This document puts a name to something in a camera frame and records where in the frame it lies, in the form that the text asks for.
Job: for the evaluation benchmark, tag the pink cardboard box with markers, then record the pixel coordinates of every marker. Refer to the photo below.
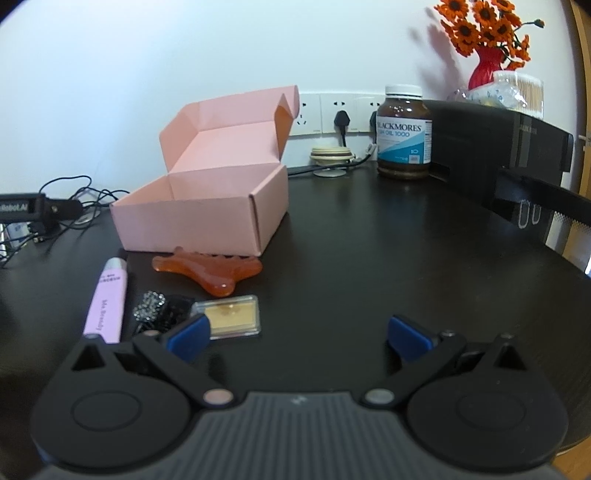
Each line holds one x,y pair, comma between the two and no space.
225,190

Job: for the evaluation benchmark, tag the black plug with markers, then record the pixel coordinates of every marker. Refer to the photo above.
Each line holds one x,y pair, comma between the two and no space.
341,123
373,127

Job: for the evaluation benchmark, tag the black box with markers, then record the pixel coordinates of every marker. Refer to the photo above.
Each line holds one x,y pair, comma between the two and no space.
472,144

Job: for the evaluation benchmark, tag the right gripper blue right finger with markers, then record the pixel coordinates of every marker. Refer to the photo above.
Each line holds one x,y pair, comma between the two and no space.
425,353

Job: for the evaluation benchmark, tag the black plug left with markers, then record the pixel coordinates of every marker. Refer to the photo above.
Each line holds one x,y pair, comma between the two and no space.
341,123

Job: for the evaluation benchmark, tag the plastic bag on box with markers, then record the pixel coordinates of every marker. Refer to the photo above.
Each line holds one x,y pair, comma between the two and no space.
488,95

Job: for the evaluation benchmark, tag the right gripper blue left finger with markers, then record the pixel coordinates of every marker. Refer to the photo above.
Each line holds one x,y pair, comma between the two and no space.
171,353

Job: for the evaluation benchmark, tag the wooden door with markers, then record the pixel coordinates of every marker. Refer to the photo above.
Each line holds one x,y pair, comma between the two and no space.
577,14

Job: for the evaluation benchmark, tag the black rhinestone hair clip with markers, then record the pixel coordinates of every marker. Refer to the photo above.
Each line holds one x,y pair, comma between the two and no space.
159,312

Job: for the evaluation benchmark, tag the cotton swab container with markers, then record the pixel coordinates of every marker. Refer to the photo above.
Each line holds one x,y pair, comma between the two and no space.
520,92

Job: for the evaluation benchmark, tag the red vase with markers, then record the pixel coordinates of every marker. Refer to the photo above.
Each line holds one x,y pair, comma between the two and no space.
490,61

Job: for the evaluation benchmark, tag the purple cosmetic tube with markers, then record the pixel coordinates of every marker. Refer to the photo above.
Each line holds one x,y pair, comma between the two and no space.
106,311

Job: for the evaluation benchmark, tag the brown supplement bottle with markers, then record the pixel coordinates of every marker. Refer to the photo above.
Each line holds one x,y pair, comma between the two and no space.
404,133

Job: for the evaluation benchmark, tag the black plug right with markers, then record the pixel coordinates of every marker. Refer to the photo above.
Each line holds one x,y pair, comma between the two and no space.
373,127

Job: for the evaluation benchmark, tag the white wall socket strip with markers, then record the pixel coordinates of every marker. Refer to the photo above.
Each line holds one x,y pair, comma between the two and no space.
319,110

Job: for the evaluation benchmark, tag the orange artificial flowers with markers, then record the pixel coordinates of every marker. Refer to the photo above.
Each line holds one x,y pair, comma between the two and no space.
477,26

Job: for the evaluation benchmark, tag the orange translucent comb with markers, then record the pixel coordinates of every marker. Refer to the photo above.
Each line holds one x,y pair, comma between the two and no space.
216,274

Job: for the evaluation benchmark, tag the gold item clear case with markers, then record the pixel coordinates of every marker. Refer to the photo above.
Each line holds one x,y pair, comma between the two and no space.
230,317

